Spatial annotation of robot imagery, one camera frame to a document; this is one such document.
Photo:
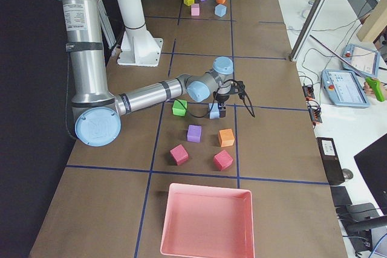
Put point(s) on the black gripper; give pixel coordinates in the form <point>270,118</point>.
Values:
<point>221,99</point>

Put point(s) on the light blue foam block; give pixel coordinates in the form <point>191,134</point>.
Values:
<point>214,112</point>

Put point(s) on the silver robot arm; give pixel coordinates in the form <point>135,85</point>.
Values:
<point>96,111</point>

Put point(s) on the orange foam block near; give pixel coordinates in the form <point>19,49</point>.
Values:
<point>226,137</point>

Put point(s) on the purple foam block near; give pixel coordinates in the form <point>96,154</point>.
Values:
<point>194,133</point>

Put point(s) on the green foam block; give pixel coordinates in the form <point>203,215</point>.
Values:
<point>179,107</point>

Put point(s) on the red foam block right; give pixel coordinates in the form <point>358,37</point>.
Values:
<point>222,160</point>

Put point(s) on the red foam block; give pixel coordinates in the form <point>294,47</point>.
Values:
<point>179,154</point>
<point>222,160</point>

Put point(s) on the red foam block left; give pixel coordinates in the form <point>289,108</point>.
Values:
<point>179,154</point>

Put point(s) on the pink foam block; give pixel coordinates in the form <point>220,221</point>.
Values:
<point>195,9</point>

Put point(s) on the pink plastic tray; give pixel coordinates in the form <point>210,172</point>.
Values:
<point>204,221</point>

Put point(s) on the black box on desk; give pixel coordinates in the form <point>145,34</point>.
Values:
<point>330,161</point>

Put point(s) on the near teach pendant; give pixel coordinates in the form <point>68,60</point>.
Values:
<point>343,88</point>

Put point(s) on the teach pendant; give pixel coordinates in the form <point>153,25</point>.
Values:
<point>364,59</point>
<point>343,88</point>

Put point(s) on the far teach pendant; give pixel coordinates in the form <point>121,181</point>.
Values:
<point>364,59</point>

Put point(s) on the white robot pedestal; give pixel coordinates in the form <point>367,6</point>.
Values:
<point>139,47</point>

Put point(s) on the green handled reach grabber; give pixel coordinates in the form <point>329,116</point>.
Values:
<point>374,84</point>

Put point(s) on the aluminium frame post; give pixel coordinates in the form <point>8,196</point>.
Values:
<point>306,29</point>

